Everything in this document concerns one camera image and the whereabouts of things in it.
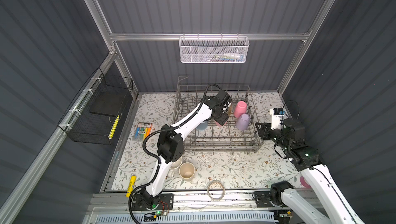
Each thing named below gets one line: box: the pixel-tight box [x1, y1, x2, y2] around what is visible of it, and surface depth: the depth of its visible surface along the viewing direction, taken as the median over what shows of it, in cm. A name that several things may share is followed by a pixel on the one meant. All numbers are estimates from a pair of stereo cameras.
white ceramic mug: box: [167, 156, 183, 179], surface depth 78 cm
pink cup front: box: [234, 100, 247, 119], surface depth 98 cm
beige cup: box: [178, 162, 196, 182], surface depth 82 cm
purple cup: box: [235, 113, 251, 131], surface depth 91 cm
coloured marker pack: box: [134, 122, 153, 141], surface depth 101 cm
